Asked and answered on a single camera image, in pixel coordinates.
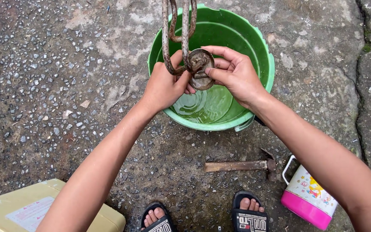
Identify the person's left hand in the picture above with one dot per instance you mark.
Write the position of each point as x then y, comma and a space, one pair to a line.
164, 87

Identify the person's right hand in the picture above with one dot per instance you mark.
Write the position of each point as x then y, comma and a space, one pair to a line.
238, 75

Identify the rusty heating element coil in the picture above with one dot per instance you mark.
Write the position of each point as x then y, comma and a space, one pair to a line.
185, 42

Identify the green plastic bucket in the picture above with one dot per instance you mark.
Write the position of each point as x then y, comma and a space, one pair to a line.
224, 96

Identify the rusty claw hammer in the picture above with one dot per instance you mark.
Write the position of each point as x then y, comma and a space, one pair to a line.
237, 165

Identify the person's right foot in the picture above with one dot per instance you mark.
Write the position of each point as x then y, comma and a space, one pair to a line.
250, 204

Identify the person's foot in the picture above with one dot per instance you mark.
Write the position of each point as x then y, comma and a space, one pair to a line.
153, 216
250, 204

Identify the person's left foot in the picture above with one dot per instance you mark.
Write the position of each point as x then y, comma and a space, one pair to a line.
153, 216

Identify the person's left black slide sandal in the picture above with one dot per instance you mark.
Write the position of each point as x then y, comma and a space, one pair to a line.
159, 220

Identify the person's black slide sandal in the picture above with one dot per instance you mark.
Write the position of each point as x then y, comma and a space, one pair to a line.
159, 220
248, 216

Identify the pink and white jug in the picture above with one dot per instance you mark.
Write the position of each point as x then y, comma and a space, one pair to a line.
308, 193

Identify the person's right black slide sandal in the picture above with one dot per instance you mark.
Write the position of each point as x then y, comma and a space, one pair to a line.
248, 216

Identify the yellow plastic jerrycan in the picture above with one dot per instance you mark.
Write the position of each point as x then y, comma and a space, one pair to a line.
24, 209

